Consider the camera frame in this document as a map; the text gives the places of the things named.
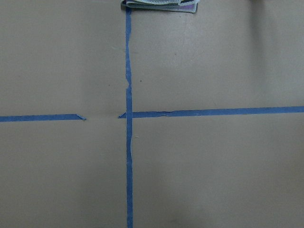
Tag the grey folded cloth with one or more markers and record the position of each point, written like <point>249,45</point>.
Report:
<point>188,6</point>

